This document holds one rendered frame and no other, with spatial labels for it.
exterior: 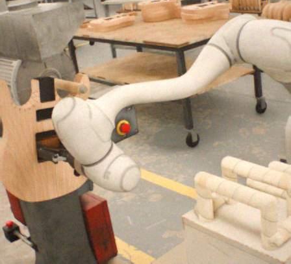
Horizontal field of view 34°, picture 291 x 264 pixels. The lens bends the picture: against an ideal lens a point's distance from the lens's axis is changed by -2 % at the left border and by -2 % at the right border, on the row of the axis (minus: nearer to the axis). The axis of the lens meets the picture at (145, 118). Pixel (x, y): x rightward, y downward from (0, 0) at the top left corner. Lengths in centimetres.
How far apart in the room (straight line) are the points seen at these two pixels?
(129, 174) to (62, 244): 98
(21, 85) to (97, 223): 79
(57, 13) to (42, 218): 96
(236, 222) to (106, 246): 132
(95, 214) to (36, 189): 63
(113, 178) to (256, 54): 52
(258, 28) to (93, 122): 53
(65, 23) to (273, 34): 59
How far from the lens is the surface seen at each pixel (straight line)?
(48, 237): 210
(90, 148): 120
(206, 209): 101
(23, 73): 170
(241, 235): 98
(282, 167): 116
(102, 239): 225
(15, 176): 154
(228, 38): 144
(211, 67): 142
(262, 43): 136
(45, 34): 140
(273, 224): 90
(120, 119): 193
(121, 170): 122
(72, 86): 158
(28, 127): 153
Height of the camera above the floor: 167
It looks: 20 degrees down
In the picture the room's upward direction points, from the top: 9 degrees counter-clockwise
